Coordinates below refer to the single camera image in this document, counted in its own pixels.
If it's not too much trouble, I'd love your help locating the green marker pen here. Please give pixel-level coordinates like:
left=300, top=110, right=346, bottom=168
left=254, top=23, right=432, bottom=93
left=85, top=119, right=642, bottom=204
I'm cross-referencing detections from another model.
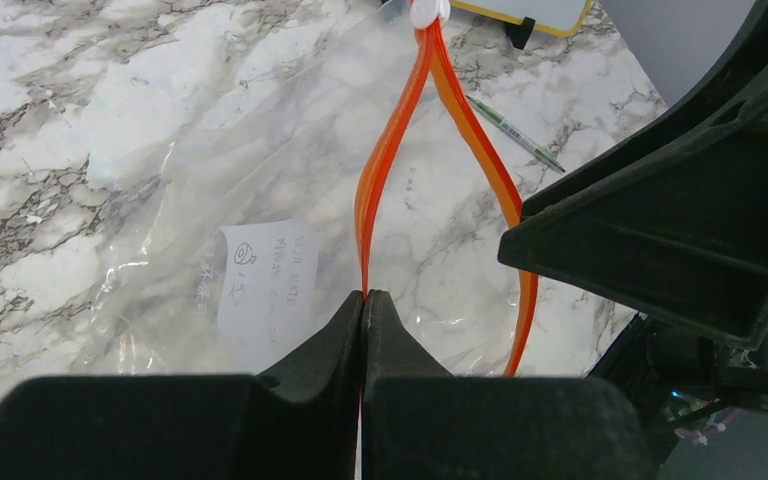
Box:
left=466, top=95, right=566, bottom=173

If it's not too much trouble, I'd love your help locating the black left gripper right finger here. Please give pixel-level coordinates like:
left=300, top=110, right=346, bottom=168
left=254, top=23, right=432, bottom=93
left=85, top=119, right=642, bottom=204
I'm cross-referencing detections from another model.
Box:
left=361, top=290, right=657, bottom=479

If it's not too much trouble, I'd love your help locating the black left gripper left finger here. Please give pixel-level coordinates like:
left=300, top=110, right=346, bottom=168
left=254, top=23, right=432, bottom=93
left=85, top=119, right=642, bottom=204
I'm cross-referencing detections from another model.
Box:
left=0, top=291, right=363, bottom=479

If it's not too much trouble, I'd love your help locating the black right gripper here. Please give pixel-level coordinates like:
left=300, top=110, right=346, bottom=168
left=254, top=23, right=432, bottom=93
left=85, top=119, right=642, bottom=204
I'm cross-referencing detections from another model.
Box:
left=498, top=1, right=768, bottom=464

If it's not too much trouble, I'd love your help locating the clear zip bag orange zipper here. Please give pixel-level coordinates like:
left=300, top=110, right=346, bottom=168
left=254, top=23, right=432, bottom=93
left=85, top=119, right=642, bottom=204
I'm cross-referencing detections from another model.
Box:
left=72, top=0, right=597, bottom=480

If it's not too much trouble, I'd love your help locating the whiteboard with wooden frame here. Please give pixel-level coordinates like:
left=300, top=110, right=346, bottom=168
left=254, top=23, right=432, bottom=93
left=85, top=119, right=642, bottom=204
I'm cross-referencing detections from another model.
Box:
left=450, top=0, right=593, bottom=50

